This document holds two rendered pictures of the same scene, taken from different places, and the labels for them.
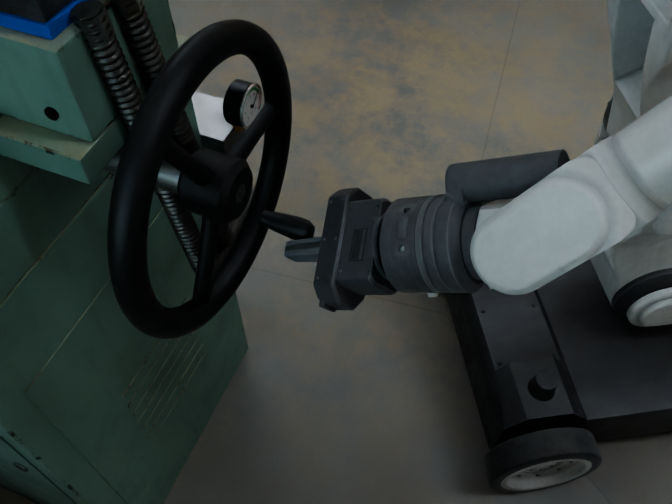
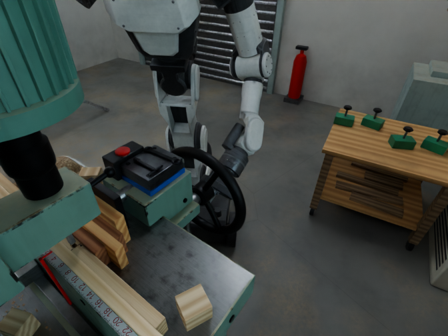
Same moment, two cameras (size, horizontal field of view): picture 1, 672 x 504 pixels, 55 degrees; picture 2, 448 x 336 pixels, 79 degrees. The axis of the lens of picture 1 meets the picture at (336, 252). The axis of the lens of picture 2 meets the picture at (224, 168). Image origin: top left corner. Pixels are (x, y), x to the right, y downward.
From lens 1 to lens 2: 0.69 m
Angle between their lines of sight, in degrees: 53
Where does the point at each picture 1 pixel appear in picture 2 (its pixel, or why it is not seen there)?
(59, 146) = (190, 209)
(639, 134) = (249, 107)
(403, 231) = (233, 161)
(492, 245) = (252, 143)
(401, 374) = not seen: hidden behind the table
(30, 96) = (179, 201)
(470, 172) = (229, 140)
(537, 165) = (238, 127)
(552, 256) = (260, 134)
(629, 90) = (178, 131)
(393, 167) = not seen: hidden behind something
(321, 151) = not seen: hidden behind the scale
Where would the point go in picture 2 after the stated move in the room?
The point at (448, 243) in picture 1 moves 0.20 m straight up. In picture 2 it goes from (243, 153) to (247, 95)
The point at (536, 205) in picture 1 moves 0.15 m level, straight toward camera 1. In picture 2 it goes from (252, 129) to (293, 145)
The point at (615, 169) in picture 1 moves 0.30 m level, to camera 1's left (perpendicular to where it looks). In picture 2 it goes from (253, 114) to (233, 167)
